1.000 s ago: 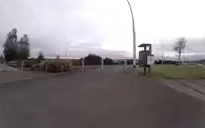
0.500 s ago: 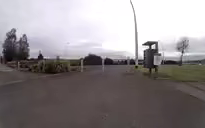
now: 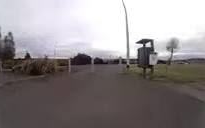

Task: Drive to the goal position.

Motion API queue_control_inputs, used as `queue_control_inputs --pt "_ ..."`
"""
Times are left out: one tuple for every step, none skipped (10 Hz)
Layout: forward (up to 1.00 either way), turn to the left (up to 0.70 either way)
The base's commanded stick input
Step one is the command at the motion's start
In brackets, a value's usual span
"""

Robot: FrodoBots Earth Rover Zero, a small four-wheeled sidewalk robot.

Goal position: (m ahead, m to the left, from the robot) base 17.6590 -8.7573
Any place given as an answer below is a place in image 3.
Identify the white bollard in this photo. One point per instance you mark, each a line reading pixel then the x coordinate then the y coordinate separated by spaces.
pixel 92 64
pixel 120 61
pixel 69 66

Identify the dark hedge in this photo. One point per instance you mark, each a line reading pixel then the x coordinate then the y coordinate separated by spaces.
pixel 80 59

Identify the curved street lamp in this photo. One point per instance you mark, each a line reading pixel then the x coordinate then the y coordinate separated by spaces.
pixel 127 40

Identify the grey asphalt road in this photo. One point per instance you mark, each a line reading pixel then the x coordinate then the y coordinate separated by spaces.
pixel 90 100

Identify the roofed grey kiosk box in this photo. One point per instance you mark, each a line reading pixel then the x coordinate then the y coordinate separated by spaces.
pixel 144 56

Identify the clump of dry bushes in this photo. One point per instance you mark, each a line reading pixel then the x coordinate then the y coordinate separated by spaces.
pixel 35 66

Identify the bare tree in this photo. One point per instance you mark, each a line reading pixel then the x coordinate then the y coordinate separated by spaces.
pixel 171 50

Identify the small dark tree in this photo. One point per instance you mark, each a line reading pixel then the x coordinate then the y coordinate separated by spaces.
pixel 27 55

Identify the green grass field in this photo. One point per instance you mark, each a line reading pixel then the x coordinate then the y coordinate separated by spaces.
pixel 186 71

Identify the concrete kerb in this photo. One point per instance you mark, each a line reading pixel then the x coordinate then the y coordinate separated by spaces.
pixel 16 80

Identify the pale paved path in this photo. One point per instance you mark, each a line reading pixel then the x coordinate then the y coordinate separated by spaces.
pixel 198 90

